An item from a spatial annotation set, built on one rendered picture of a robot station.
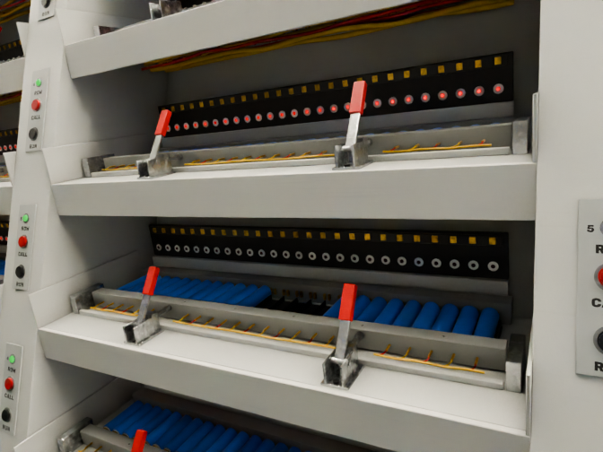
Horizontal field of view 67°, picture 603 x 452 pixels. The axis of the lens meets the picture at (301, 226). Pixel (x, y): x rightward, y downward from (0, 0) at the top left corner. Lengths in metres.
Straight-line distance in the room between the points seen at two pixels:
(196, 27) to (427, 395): 0.47
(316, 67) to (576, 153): 0.43
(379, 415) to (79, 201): 0.47
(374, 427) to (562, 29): 0.35
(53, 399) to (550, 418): 0.63
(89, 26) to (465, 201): 0.62
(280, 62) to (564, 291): 0.53
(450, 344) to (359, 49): 0.43
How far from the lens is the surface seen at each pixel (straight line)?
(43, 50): 0.82
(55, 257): 0.74
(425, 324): 0.50
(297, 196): 0.45
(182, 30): 0.61
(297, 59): 0.74
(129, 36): 0.67
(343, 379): 0.43
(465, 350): 0.46
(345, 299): 0.44
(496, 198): 0.39
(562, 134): 0.39
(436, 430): 0.41
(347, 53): 0.70
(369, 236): 0.57
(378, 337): 0.48
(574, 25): 0.42
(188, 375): 0.53
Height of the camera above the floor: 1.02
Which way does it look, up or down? 4 degrees up
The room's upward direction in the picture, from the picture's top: 3 degrees clockwise
